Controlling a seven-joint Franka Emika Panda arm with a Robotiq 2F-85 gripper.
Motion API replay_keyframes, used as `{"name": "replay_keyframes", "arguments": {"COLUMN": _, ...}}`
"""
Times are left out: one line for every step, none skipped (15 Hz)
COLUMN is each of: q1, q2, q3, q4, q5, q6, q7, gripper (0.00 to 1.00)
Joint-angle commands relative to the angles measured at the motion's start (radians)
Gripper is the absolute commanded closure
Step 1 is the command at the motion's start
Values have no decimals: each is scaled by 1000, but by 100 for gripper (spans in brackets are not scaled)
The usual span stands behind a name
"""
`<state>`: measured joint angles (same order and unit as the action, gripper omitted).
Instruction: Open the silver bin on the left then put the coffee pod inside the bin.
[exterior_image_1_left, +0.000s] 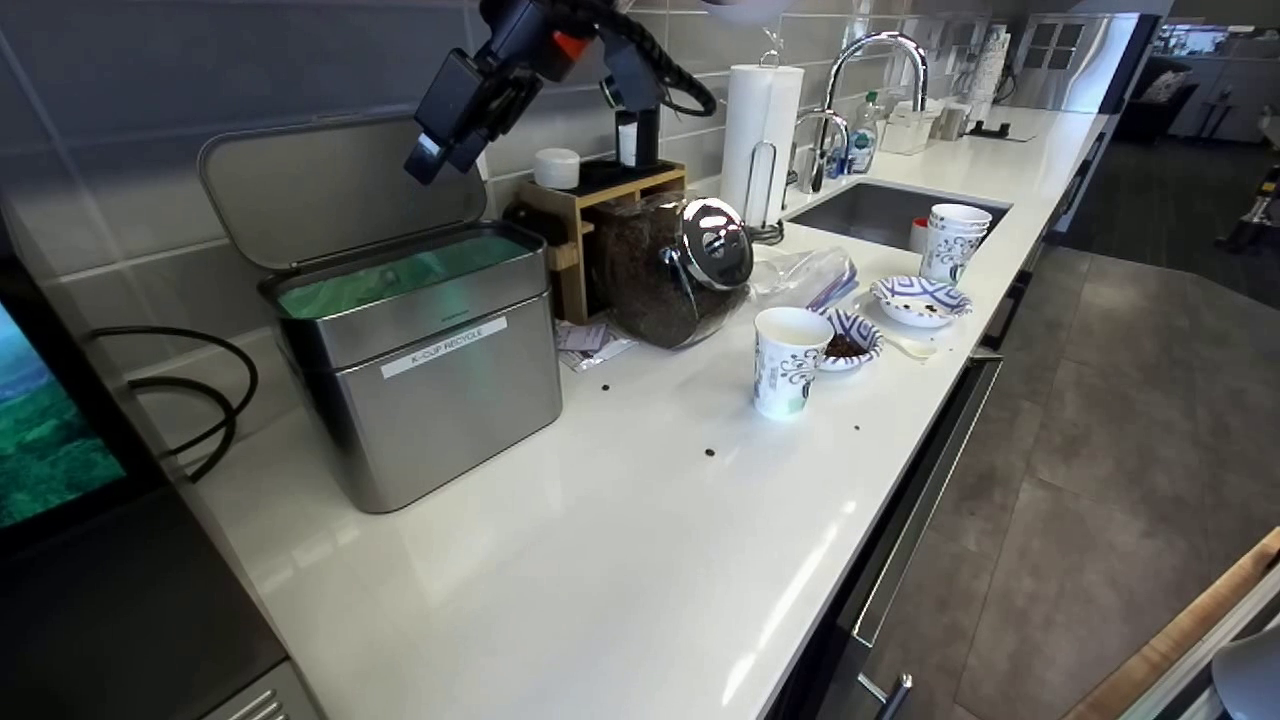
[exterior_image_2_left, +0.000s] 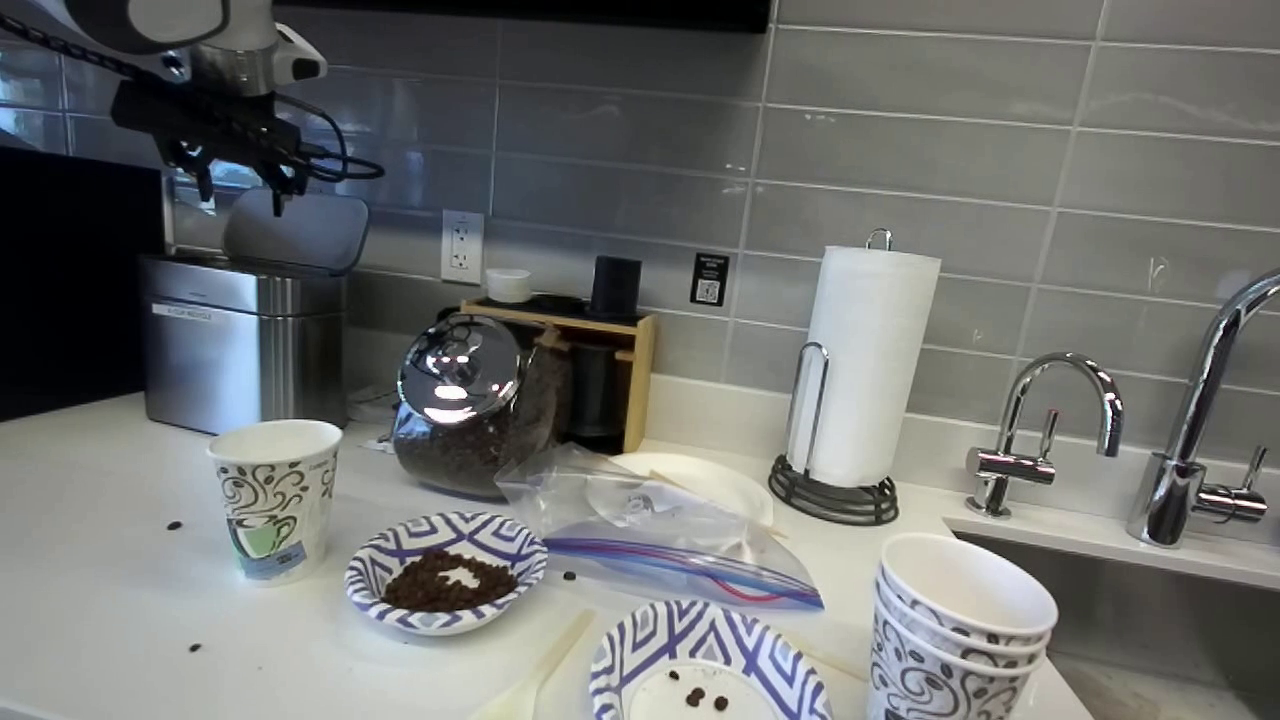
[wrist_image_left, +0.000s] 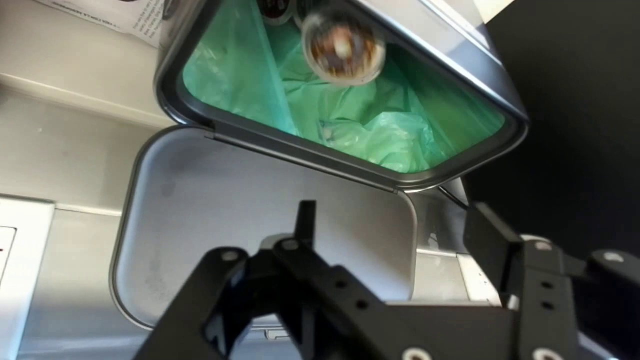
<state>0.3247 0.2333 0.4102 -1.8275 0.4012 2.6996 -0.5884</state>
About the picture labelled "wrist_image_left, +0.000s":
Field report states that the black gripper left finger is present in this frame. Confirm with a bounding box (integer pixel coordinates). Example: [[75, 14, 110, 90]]
[[131, 198, 427, 360]]

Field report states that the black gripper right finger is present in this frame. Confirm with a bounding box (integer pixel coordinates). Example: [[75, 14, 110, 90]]
[[463, 200, 640, 360]]

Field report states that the silver steel lidded bin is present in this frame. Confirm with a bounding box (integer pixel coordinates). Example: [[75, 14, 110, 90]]
[[108, 0, 531, 336]]

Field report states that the coffee pod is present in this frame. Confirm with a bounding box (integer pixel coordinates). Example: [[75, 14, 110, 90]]
[[299, 3, 388, 88]]

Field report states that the trash bin with green bag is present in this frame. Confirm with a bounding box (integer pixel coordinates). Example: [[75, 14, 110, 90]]
[[180, 0, 508, 176]]

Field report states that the black appliance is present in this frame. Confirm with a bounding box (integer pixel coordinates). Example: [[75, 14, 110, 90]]
[[458, 0, 640, 261]]

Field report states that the white printed paper sheet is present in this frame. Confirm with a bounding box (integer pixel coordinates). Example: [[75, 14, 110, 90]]
[[35, 0, 175, 50]]

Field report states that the white wall outlet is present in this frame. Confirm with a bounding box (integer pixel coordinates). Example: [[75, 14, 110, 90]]
[[0, 193, 55, 360]]

